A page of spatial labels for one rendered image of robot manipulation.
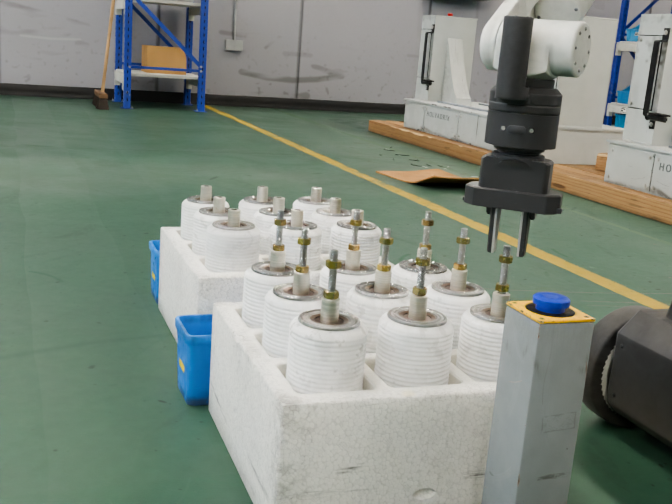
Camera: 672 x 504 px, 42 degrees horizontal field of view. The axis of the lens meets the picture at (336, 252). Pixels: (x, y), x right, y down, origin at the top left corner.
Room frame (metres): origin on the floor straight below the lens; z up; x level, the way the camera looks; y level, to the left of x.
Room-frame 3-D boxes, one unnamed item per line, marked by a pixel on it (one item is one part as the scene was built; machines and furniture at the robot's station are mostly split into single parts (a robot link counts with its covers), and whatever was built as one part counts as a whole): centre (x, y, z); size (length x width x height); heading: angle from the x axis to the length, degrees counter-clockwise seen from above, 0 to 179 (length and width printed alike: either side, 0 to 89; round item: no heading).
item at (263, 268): (1.23, 0.08, 0.25); 0.08 x 0.08 x 0.01
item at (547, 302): (0.91, -0.24, 0.32); 0.04 x 0.04 x 0.02
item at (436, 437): (1.16, -0.07, 0.09); 0.39 x 0.39 x 0.18; 20
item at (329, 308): (1.01, 0.00, 0.26); 0.02 x 0.02 x 0.03
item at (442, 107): (5.13, -0.92, 0.45); 1.61 x 0.57 x 0.74; 21
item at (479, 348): (1.09, -0.22, 0.16); 0.10 x 0.10 x 0.18
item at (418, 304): (1.05, -0.11, 0.26); 0.02 x 0.02 x 0.03
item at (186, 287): (1.66, 0.12, 0.09); 0.39 x 0.39 x 0.18; 21
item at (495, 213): (1.10, -0.20, 0.36); 0.03 x 0.02 x 0.06; 161
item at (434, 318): (1.05, -0.11, 0.25); 0.08 x 0.08 x 0.01
